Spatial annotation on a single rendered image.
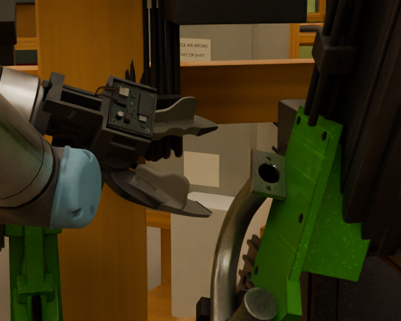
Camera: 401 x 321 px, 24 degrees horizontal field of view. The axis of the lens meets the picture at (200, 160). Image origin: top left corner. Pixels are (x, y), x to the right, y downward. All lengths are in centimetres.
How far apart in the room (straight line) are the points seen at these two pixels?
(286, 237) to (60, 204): 28
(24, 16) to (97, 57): 665
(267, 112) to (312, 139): 43
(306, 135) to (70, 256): 45
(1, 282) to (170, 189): 327
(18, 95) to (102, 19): 34
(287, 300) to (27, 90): 34
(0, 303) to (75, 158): 315
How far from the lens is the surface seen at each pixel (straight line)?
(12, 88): 94
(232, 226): 109
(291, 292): 96
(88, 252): 131
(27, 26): 790
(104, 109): 93
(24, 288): 115
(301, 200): 97
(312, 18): 1061
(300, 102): 126
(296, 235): 97
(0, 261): 448
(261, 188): 101
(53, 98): 93
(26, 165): 77
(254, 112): 140
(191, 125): 104
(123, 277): 133
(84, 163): 84
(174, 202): 97
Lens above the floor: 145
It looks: 13 degrees down
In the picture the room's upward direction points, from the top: straight up
